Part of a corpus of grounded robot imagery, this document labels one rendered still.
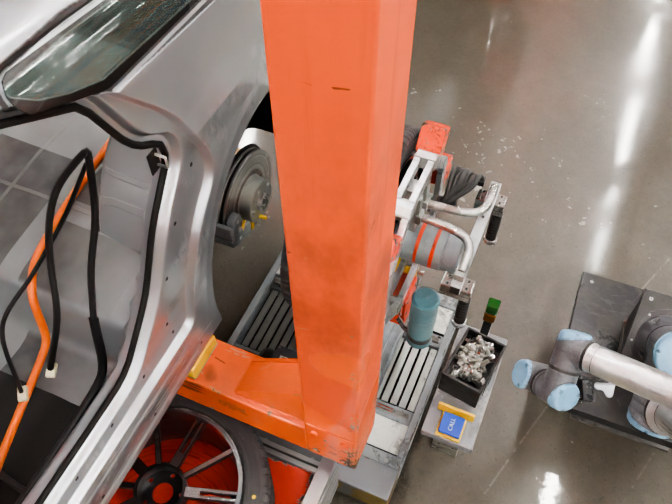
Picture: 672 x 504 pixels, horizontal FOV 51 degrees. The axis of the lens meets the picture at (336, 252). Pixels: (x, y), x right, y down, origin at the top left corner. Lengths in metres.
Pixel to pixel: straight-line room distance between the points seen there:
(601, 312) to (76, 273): 1.88
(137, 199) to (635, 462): 2.04
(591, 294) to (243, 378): 1.43
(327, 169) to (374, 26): 0.28
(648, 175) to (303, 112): 2.96
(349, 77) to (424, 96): 3.02
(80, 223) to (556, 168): 2.40
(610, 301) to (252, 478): 1.52
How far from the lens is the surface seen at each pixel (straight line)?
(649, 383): 2.05
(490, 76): 4.13
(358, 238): 1.17
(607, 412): 2.65
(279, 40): 0.94
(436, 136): 2.08
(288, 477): 2.44
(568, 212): 3.51
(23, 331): 2.24
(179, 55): 1.54
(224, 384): 2.13
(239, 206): 2.24
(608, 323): 2.83
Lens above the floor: 2.58
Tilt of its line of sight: 54 degrees down
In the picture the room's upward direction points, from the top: straight up
